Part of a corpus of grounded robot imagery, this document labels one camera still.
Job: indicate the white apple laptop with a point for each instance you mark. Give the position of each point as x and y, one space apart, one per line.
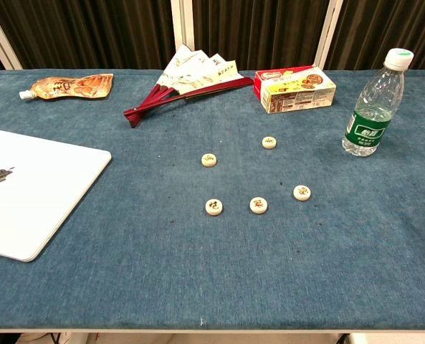
36 197

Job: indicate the dark pleated curtain panel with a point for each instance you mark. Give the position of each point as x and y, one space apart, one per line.
90 32
387 25
258 32

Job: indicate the red yellow biscuit box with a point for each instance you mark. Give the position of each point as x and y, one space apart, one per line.
294 89

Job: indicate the clear water bottle green label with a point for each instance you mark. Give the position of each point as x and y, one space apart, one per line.
370 125

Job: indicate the cream chess piece red-brown character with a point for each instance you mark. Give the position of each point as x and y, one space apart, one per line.
301 192

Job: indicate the cream chess piece curly mark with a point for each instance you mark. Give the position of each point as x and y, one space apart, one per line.
209 160

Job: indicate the white partition post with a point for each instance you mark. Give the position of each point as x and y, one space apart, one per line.
0 39
328 32
181 28

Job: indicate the paper folding fan red ribs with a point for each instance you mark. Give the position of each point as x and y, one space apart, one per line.
194 71

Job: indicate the orange spout pouch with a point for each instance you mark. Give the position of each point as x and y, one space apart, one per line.
72 86

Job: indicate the cream chess piece black character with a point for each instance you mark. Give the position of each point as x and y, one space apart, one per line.
214 207

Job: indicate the cream chess piece faint mark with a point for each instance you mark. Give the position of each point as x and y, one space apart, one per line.
269 142

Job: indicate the cream chess piece red character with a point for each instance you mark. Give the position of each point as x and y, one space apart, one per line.
258 205

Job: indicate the blue table cloth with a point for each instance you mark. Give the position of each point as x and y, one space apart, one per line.
126 286

